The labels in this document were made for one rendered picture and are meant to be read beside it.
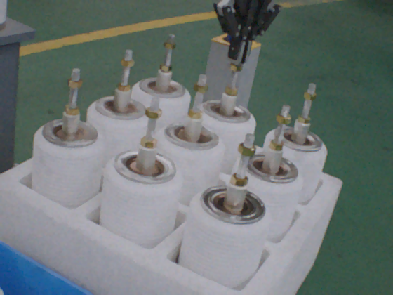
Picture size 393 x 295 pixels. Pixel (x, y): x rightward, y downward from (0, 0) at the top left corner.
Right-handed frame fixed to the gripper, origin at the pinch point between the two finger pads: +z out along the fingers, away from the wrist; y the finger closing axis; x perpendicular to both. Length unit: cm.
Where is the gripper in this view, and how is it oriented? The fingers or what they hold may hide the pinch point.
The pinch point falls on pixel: (239, 50)
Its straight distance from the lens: 86.3
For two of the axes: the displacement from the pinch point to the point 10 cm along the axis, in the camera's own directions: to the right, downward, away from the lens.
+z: -1.8, 8.7, 4.6
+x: 6.7, 4.5, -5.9
